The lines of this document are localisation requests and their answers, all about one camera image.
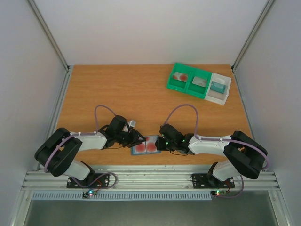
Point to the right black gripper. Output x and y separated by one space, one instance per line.
160 142

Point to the middle green plastic bin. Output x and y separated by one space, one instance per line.
195 90

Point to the left small circuit board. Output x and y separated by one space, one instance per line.
90 193

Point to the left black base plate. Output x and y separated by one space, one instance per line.
103 180

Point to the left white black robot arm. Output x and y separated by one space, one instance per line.
57 154

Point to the white plastic bin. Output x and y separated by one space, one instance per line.
216 97

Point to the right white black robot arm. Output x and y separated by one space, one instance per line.
244 157

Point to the small circuit board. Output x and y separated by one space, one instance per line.
90 193
219 192

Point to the green plastic bin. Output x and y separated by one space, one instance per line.
195 90
179 86

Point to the left aluminium corner post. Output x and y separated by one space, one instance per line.
36 11

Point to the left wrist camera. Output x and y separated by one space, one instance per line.
129 125

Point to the left green plastic bin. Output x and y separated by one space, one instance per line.
179 86

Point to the aluminium corner post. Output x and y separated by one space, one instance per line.
256 27
36 11

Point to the right aluminium corner post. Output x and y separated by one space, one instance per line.
256 27

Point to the red circles card in holder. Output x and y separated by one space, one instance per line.
145 147

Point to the grey slotted cable duct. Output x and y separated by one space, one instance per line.
123 196

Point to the aluminium front rail frame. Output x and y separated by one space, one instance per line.
163 171

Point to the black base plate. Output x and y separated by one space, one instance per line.
202 181
103 180

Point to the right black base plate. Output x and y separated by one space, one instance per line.
202 181

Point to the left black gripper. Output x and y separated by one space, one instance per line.
135 134

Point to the red patterned card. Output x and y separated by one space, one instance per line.
180 76

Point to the blue card holder wallet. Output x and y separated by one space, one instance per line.
135 154

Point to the right small circuit board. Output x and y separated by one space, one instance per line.
219 192

